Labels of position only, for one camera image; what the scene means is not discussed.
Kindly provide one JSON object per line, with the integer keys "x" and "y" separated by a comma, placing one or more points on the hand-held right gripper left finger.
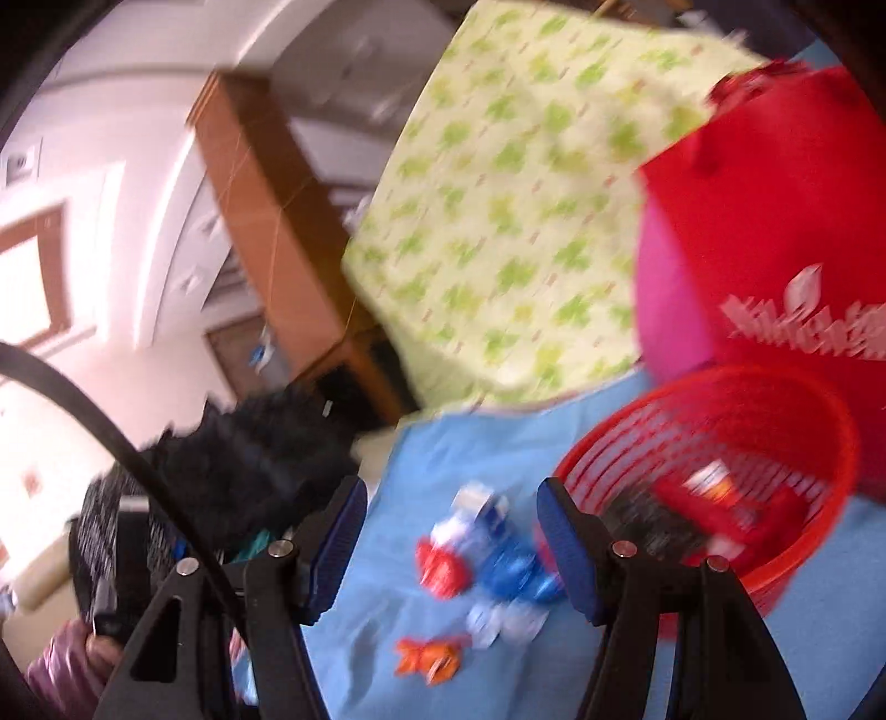
{"x": 342, "y": 547}

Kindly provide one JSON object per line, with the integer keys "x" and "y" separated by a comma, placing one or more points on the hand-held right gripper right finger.
{"x": 564, "y": 547}

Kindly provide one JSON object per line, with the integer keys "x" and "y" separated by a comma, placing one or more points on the white wrapper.
{"x": 502, "y": 619}

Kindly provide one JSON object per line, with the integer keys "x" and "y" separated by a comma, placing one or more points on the red wrapper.
{"x": 443, "y": 568}

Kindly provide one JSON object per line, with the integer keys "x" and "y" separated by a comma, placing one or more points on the orange wrapper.
{"x": 429, "y": 661}

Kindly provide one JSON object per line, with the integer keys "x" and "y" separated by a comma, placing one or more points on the red plastic mesh basket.
{"x": 692, "y": 396}

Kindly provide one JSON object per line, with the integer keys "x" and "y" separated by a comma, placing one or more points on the person's left forearm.
{"x": 59, "y": 682}

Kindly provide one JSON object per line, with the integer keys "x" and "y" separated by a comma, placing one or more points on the light blue bed sheet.
{"x": 387, "y": 554}

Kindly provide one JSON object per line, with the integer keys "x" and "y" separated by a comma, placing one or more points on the teal cloth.
{"x": 256, "y": 545}

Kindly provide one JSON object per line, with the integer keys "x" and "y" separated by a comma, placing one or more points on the black crumpled wrapper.
{"x": 650, "y": 523}

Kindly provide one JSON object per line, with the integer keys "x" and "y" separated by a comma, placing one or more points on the black fluffy cloth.
{"x": 256, "y": 464}

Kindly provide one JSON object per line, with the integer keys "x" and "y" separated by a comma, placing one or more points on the dark glass cabinet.
{"x": 353, "y": 391}

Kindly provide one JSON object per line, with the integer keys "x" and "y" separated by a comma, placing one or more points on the red snack packet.
{"x": 754, "y": 509}

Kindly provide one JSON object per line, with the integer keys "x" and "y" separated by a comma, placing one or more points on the blue hanging tag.
{"x": 261, "y": 354}

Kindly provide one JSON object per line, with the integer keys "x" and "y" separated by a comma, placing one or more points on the brown wooden door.
{"x": 239, "y": 360}

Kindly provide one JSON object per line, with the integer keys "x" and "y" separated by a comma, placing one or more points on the square ceiling light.
{"x": 209, "y": 223}
{"x": 194, "y": 278}

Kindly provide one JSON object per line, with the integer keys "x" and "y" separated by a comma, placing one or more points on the yellow clover-print cloth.
{"x": 512, "y": 208}

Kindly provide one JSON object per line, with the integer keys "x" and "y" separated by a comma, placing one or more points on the brown wooden column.
{"x": 256, "y": 208}

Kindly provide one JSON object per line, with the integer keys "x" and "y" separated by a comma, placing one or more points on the red paper bag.
{"x": 775, "y": 208}

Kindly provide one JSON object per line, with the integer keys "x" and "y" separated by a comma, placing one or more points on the red shiny plastic wrap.
{"x": 751, "y": 77}

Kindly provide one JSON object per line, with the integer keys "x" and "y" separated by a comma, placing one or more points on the brown wooden door frame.
{"x": 59, "y": 277}

